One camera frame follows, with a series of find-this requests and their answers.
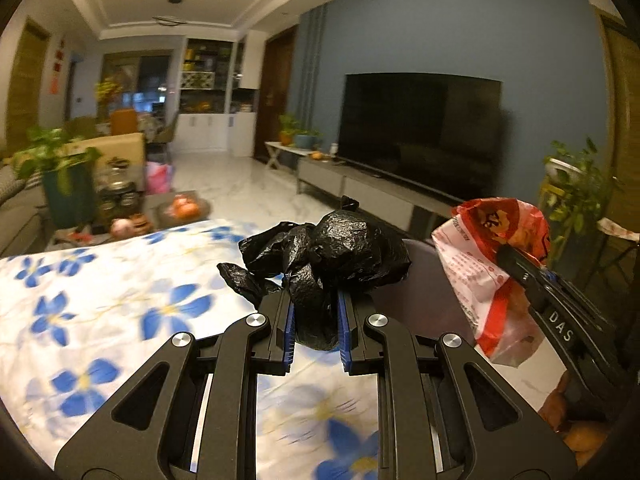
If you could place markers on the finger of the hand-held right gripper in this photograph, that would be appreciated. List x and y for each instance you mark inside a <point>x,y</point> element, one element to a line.
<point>525,270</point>

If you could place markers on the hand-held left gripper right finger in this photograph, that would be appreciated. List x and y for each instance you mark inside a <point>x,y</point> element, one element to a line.
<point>345,332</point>

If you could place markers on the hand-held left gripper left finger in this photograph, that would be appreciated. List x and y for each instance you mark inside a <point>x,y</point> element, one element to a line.
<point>287,332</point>

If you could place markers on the red and white plastic bag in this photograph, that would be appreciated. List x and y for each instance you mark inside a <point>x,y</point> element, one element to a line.
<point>475,280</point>

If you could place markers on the black plastic bag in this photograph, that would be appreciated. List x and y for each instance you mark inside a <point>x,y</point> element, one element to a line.
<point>345,250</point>

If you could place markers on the grey trash bin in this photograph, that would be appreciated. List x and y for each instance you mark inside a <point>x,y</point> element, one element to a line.
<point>430,290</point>

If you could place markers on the person's right hand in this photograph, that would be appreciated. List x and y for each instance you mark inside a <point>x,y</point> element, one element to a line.
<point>582,440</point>

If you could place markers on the leafy green houseplant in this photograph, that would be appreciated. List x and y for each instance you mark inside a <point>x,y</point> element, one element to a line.
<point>580,195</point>

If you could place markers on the grey television cabinet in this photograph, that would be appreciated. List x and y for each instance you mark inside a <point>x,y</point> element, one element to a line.
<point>360,182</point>

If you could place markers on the plate of oranges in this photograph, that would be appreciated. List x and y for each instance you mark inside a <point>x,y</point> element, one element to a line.
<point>184,207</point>

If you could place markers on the blue floral tablecloth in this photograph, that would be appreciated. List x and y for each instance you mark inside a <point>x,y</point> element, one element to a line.
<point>125,280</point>

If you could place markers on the slatted wooden door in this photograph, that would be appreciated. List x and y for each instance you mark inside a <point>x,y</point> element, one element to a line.
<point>625,125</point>

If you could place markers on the black flat television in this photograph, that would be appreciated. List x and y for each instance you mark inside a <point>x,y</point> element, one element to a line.
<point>420,125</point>

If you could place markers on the white folding bench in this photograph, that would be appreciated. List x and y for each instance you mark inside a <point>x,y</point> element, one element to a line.
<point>277,152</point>

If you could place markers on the small potted plants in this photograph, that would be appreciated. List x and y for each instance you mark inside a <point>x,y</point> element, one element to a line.
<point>297,136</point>

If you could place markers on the pink bag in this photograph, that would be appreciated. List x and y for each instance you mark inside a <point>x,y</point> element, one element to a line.
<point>159,177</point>

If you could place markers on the white display cabinet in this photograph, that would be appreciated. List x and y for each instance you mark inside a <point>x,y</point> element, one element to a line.
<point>205,130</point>

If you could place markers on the glass tea set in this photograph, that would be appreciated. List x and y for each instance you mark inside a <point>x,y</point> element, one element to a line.
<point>117,190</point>

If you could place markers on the dark brown door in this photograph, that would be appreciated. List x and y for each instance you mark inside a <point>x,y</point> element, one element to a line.
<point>277,90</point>

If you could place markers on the yellow sofa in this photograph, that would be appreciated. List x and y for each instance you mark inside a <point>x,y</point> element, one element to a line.
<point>120,147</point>

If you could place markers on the plant in dark green pot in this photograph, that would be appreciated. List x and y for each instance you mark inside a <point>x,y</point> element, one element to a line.
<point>67,195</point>

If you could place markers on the orange chair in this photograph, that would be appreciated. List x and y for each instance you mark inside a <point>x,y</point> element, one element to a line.
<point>123,122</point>

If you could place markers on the yellow flower bouquet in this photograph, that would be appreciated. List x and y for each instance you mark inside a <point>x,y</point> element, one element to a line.
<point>107,90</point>

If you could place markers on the light wooden door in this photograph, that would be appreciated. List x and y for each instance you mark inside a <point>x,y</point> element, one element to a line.
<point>30,85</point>

